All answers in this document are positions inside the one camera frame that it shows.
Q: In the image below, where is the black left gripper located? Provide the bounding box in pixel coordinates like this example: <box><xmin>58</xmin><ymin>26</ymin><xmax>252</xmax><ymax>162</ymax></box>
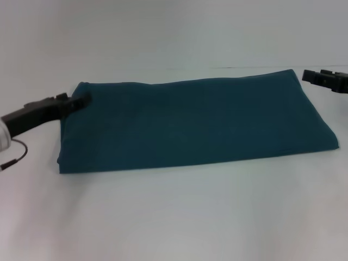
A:
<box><xmin>0</xmin><ymin>92</ymin><xmax>93</xmax><ymax>138</ymax></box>

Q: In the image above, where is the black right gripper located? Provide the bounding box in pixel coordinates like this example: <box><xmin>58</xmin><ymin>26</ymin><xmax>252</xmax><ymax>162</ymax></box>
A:
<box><xmin>302</xmin><ymin>69</ymin><xmax>348</xmax><ymax>95</ymax></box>

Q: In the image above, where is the teal blue t-shirt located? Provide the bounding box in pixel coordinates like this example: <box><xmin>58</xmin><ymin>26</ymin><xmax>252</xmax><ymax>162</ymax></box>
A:
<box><xmin>56</xmin><ymin>69</ymin><xmax>340</xmax><ymax>175</ymax></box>

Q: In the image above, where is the left arm cable with plug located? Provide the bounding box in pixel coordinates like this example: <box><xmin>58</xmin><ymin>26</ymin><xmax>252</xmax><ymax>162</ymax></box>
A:
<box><xmin>0</xmin><ymin>138</ymin><xmax>29</xmax><ymax>172</ymax></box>

